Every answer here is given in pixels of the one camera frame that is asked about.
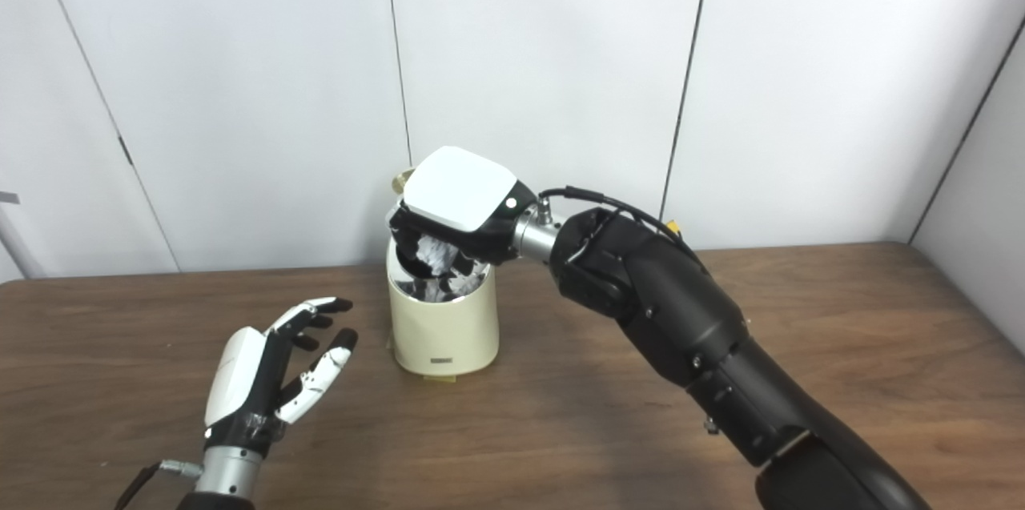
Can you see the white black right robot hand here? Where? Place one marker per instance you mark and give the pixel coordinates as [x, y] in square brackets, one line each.
[460, 190]

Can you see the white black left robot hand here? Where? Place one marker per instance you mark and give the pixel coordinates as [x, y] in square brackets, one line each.
[232, 374]

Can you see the round cream bin lid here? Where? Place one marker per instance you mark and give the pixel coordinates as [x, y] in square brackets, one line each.
[399, 180]

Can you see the white paper ball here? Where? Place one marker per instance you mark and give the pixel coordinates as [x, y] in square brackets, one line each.
[439, 252]

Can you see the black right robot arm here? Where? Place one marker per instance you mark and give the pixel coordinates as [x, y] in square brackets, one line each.
[681, 326]

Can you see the cream-colored bin body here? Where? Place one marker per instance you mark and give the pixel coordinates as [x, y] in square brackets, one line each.
[444, 330]

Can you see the yellowish tape under bin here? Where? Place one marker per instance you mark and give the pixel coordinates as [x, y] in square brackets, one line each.
[440, 376]

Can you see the black wall panel hinge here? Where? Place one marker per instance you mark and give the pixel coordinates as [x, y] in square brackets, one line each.
[125, 150]

